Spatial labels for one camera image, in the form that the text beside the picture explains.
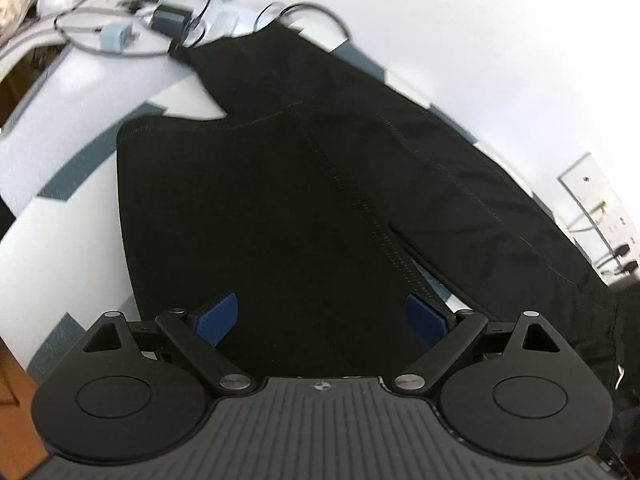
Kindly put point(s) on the beige pouch bag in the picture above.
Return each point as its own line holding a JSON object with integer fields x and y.
{"x": 12, "y": 7}

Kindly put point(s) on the black power adapter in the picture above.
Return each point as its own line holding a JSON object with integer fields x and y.
{"x": 172, "y": 19}

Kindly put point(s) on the black pants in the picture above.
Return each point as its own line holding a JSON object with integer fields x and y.
{"x": 300, "y": 210}

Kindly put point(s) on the light blue plug adapter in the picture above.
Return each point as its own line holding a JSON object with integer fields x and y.
{"x": 117, "y": 37}

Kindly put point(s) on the black wall plug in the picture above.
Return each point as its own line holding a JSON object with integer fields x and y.
{"x": 627, "y": 260}

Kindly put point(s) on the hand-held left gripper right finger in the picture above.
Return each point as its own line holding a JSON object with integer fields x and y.
{"x": 425, "y": 320}

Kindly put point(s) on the white wall socket plate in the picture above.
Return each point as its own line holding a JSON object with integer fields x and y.
{"x": 582, "y": 180}

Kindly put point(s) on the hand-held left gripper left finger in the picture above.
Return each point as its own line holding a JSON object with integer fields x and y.
{"x": 217, "y": 317}

